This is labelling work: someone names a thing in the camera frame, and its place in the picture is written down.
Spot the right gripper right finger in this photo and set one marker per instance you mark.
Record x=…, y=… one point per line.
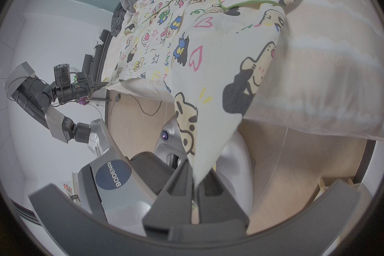
x=222, y=203

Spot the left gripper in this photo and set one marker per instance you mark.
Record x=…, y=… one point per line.
x=72, y=92

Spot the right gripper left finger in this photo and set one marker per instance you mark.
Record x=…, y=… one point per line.
x=171, y=203

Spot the white printed pyjama top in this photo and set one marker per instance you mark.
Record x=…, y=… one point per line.
x=210, y=53

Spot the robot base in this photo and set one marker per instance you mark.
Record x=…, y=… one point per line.
x=126, y=194

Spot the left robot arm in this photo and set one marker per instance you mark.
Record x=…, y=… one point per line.
x=33, y=92

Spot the black garment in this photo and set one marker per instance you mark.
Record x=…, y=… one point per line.
x=117, y=22

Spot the grey knit garment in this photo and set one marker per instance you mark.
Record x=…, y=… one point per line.
x=132, y=1

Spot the pale wooden stool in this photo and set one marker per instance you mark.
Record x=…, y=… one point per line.
x=336, y=188

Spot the bed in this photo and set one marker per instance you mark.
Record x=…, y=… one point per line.
x=330, y=68

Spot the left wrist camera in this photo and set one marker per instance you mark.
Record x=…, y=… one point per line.
x=79, y=77

